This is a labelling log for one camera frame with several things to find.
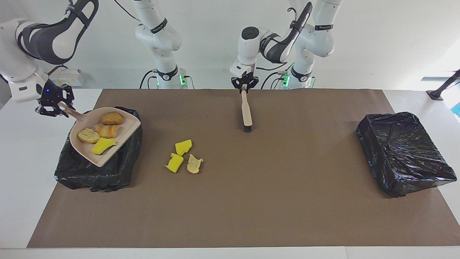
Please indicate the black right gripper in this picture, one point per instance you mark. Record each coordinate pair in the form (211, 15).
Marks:
(51, 94)

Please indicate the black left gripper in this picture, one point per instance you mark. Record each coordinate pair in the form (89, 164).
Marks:
(244, 78)

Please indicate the beige brush black bristles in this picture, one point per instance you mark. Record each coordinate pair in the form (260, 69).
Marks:
(246, 111)

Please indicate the pale bread chunk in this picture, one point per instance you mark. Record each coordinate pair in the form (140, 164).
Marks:
(88, 135)

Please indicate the brown bread roll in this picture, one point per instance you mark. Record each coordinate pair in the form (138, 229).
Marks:
(111, 118)

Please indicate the sliced bread loaf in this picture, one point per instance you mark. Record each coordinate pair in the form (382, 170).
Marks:
(107, 131)

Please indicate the yellow green sponge piece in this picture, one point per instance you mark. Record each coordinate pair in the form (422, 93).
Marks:
(102, 145)

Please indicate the beige plastic dustpan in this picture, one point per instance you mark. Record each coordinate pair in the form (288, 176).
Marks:
(127, 126)

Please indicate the pale yellow scrap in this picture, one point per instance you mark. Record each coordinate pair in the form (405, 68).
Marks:
(194, 164)

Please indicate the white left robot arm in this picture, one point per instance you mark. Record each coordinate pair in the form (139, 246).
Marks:
(316, 39)

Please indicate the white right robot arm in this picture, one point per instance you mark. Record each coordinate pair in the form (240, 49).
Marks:
(158, 36)

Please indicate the black bag lined bin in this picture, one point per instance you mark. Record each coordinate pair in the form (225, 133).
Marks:
(118, 169)
(402, 151)

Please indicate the brown paper table mat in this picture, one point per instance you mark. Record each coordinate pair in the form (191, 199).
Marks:
(323, 216)

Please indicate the blue object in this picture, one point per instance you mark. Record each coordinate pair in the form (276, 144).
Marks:
(457, 109)

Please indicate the white wall socket box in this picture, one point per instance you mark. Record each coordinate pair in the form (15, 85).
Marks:
(73, 77)

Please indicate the black camera stand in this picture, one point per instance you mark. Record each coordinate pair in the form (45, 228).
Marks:
(440, 91)

